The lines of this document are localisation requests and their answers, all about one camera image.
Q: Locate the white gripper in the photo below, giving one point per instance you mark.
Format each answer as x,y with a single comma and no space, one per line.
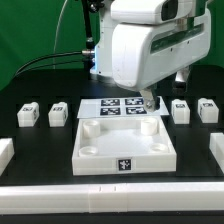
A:
143,55

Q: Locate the white square tabletop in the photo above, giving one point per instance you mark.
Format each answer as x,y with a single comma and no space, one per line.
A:
122,145

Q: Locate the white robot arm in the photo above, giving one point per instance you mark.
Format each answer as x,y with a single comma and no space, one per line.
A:
142,12

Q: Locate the white sheet with markers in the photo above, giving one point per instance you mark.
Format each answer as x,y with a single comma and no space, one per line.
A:
117,107

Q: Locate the white right obstacle block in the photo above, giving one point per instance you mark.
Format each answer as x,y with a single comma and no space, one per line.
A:
216,146

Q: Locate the white obstacle block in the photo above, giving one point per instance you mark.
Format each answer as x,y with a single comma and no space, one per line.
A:
6,153
216,146

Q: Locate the black pole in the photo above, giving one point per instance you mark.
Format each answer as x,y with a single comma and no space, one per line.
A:
88,30

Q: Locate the white left obstacle block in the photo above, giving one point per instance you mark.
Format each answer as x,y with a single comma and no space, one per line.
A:
6,153

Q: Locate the white front obstacle rail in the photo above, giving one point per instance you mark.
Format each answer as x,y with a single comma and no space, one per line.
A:
126,197

